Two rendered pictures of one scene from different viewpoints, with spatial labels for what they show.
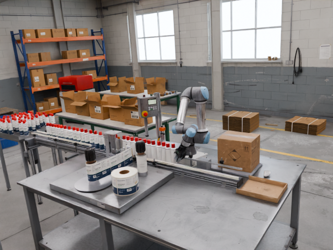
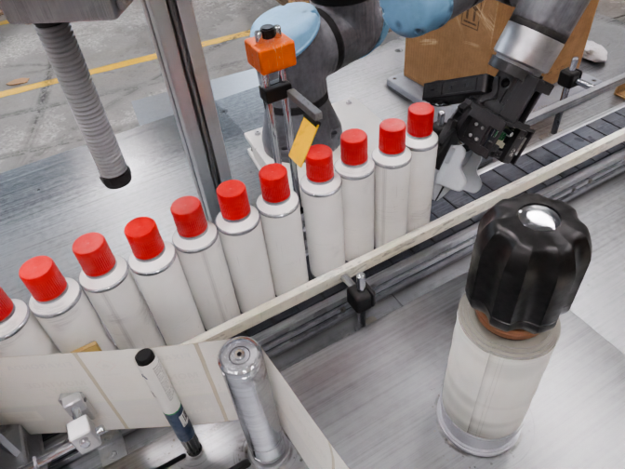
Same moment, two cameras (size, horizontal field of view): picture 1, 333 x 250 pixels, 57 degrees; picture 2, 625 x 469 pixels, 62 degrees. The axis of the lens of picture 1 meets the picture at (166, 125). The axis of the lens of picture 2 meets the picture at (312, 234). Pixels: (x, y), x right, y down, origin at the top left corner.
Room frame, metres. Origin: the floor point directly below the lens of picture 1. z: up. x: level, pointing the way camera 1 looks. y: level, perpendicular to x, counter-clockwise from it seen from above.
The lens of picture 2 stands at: (2.39, 0.53, 1.44)
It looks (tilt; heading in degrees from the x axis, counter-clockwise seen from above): 44 degrees down; 298
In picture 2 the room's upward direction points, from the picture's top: 6 degrees counter-clockwise
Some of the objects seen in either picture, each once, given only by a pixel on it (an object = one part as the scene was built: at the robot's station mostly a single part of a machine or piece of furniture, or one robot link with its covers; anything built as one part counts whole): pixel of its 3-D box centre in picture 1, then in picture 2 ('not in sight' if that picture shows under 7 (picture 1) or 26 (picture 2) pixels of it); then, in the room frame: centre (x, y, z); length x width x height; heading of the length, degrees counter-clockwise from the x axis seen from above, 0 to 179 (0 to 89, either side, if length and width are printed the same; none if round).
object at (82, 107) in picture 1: (85, 104); not in sight; (5.32, 1.40, 0.97); 0.44 x 0.38 x 0.37; 142
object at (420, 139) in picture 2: (173, 154); (416, 172); (2.52, -0.05, 0.98); 0.05 x 0.05 x 0.20
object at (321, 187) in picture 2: (159, 152); (324, 216); (2.61, 0.08, 0.98); 0.05 x 0.05 x 0.20
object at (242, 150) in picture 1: (238, 150); (498, 14); (2.51, -0.62, 0.99); 0.30 x 0.24 x 0.27; 56
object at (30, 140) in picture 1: (30, 151); not in sight; (3.70, 1.76, 0.71); 0.15 x 0.12 x 0.34; 144
